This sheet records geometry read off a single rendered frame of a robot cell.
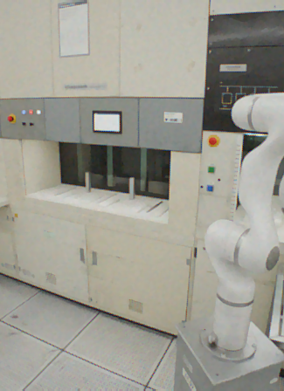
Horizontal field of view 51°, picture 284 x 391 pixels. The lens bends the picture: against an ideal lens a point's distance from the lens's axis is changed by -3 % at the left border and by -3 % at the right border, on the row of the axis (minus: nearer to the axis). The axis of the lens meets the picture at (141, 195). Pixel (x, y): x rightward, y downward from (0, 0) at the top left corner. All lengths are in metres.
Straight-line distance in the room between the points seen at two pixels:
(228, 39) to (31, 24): 1.26
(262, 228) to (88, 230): 1.44
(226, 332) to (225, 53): 1.22
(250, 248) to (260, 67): 0.95
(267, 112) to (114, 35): 1.18
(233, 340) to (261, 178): 0.53
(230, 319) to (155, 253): 0.97
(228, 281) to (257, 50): 1.06
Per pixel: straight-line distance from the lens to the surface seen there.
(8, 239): 2.75
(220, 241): 0.94
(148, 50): 1.76
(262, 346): 1.19
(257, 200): 0.89
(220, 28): 1.66
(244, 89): 1.59
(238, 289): 0.99
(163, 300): 2.07
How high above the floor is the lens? 1.53
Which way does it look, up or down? 17 degrees down
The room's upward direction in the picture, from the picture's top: 1 degrees clockwise
